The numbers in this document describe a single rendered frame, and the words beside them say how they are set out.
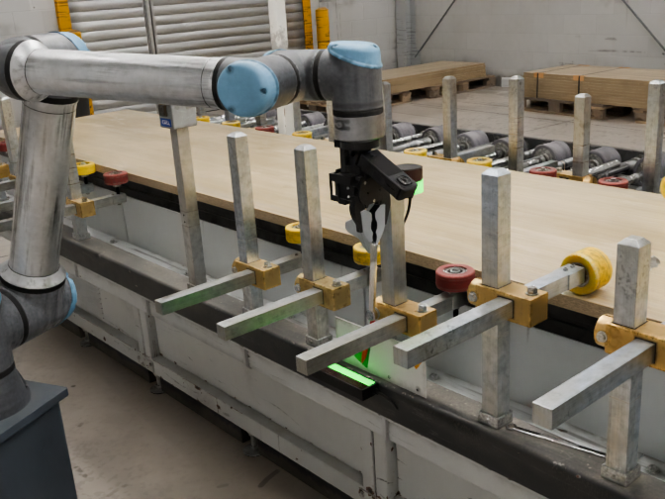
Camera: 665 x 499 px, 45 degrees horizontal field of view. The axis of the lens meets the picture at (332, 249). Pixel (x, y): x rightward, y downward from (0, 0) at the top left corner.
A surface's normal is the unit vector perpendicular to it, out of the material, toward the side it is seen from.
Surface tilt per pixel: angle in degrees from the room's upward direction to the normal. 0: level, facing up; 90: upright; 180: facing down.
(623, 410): 90
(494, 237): 90
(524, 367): 90
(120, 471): 0
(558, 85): 90
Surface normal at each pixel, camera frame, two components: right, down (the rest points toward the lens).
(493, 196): -0.75, 0.26
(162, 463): -0.06, -0.95
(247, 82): -0.35, 0.32
